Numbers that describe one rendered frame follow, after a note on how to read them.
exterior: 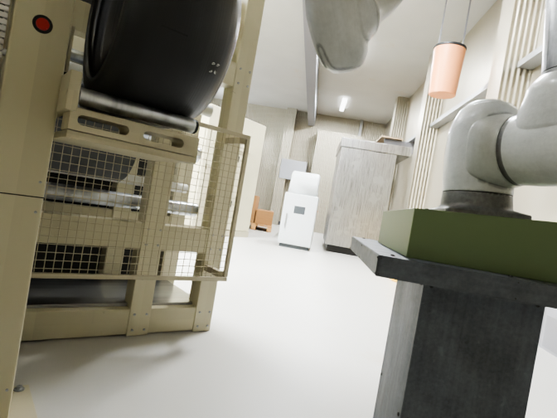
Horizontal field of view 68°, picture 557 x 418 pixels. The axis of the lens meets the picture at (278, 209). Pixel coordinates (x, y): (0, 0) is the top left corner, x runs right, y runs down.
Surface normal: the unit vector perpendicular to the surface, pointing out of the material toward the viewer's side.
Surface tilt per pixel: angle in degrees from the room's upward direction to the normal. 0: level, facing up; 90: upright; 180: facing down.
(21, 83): 90
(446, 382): 90
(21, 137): 90
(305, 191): 70
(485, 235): 90
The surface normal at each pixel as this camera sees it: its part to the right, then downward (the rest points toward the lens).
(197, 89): 0.34, 0.74
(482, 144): -0.88, -0.15
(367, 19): 0.63, 0.26
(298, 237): -0.11, 0.00
